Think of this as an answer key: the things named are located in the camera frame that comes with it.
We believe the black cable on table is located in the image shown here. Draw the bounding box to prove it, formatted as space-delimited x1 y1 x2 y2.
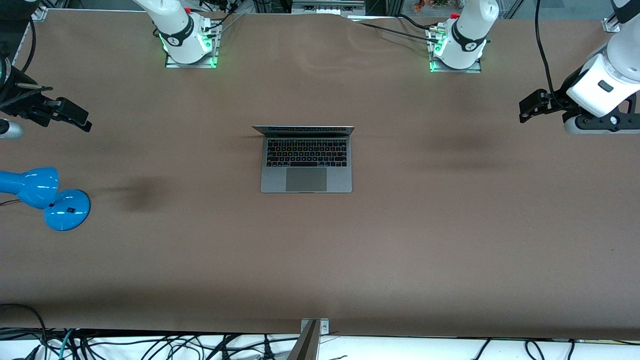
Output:
356 14 440 45

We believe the black cable loop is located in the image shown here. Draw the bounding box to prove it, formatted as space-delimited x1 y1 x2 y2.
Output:
19 19 37 75

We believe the long black floor cable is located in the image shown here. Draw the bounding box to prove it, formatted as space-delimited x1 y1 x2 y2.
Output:
0 303 49 360

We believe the silver aluminium frame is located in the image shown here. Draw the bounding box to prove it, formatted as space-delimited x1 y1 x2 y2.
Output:
291 0 367 16

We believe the metal table edge bracket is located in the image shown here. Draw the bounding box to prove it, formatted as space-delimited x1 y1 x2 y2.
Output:
287 318 330 360

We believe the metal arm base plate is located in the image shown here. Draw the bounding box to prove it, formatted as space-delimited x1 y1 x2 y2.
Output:
164 20 220 69
428 26 484 75

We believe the blue desk lamp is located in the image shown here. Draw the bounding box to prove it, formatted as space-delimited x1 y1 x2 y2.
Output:
0 166 92 232

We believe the silver grey laptop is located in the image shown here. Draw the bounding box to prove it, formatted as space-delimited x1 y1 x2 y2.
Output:
251 125 356 194

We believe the black cable to left gripper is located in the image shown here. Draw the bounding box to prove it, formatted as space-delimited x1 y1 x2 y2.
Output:
534 0 557 97

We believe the teal cable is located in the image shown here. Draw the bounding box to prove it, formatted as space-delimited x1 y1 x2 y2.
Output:
57 328 77 360

